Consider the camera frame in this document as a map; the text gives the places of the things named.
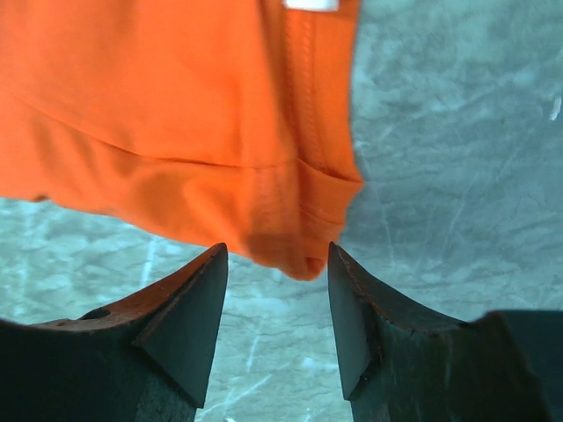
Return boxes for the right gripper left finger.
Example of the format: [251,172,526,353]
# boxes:
[1,244,228,421]

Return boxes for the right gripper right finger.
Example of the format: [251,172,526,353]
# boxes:
[328,244,554,421]

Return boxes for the orange t shirt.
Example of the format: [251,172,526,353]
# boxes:
[1,1,362,280]

